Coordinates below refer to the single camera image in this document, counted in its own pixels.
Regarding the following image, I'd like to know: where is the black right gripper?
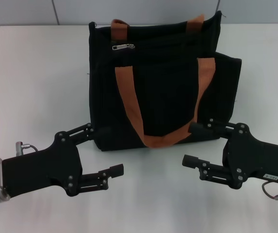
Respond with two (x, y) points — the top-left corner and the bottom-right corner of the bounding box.
(181, 118), (278, 190)

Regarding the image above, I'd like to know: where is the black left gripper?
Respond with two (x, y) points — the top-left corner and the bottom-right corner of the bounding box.
(1, 122), (125, 198)

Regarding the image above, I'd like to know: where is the black bag with orange handles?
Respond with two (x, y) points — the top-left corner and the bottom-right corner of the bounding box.
(87, 11), (243, 152)

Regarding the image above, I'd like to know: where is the silver zipper pull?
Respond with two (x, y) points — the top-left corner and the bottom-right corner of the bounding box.
(112, 43), (136, 51)

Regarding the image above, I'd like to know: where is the left gripper cable with plug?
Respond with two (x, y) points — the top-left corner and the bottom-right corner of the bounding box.
(15, 140), (40, 156)

